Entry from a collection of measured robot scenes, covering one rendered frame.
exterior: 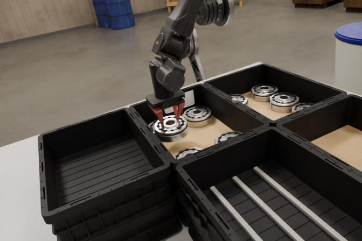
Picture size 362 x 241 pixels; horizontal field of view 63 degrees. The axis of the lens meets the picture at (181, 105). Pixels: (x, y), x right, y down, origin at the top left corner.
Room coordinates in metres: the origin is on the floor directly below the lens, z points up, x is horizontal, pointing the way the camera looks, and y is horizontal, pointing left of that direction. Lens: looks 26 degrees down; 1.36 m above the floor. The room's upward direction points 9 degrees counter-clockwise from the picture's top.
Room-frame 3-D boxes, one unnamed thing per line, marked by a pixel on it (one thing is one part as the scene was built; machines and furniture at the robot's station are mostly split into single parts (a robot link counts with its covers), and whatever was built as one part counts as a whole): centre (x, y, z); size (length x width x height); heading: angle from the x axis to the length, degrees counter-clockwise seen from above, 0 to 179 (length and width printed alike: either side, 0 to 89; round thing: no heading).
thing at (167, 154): (0.81, -0.03, 0.92); 0.40 x 0.30 x 0.02; 22
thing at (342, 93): (0.92, -0.30, 0.92); 0.40 x 0.30 x 0.02; 22
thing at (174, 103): (0.78, 0.03, 0.97); 0.07 x 0.07 x 0.09; 21
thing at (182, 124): (0.78, 0.04, 0.92); 0.10 x 0.10 x 0.01
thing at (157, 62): (0.77, 0.04, 1.10); 0.07 x 0.06 x 0.07; 21
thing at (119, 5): (8.12, 1.38, 0.48); 1.35 x 0.80 x 0.97; 23
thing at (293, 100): (0.94, -0.38, 0.86); 0.10 x 0.10 x 0.01
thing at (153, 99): (0.78, 0.04, 1.04); 0.10 x 0.07 x 0.07; 111
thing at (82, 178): (0.70, 0.25, 0.87); 0.40 x 0.30 x 0.11; 22
